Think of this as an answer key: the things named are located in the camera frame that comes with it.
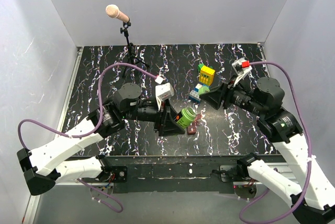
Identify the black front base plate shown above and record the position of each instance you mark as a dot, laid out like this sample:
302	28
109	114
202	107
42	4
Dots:
136	174

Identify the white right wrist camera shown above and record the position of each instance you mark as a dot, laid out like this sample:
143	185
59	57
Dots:
242	68

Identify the green lidded pill bottle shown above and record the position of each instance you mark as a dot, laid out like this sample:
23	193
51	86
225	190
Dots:
185	117

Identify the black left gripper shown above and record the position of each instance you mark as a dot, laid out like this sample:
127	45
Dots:
164	124

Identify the yellow toy brick block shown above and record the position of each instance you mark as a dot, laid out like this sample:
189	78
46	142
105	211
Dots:
206	75

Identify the brown weekly pill organizer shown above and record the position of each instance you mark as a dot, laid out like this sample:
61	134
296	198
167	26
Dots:
192	128

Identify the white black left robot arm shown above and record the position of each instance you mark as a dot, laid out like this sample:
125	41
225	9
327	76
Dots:
49	164

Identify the green toy brick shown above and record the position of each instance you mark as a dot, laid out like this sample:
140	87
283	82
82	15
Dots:
199	67

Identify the aluminium frame rail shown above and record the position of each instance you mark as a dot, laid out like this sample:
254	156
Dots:
33	202

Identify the green bottle lid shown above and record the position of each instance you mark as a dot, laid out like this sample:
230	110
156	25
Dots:
204	91

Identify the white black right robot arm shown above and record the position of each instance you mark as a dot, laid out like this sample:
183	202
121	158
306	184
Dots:
312	192

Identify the pink foam microphone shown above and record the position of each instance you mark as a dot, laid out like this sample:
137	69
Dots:
113	11

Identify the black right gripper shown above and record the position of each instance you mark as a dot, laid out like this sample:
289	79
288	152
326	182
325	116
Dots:
213	97

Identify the blue grey toy bricks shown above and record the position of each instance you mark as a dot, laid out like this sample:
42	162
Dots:
194	94

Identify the black microphone tripod stand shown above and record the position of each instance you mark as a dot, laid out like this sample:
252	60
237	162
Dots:
131	58

